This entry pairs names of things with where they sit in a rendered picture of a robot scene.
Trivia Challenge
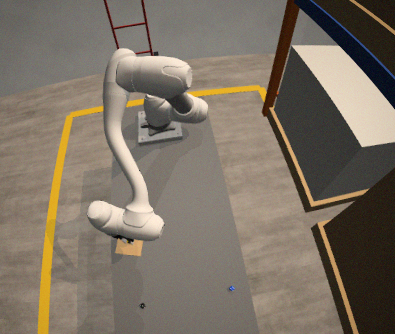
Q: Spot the tan flat mat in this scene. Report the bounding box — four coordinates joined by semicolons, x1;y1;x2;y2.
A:
115;238;143;256

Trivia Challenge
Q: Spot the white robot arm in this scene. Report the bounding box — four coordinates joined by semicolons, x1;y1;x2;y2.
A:
87;48;208;241

